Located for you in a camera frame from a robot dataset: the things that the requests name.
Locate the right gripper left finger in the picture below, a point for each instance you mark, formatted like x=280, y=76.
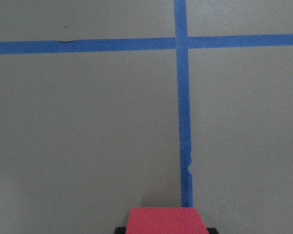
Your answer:
x=120, y=230

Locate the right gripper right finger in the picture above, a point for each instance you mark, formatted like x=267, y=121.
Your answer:
x=212, y=230

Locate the red cube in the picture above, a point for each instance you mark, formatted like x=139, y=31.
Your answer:
x=165, y=220

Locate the brown paper table mat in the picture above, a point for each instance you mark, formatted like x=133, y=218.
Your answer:
x=86, y=136

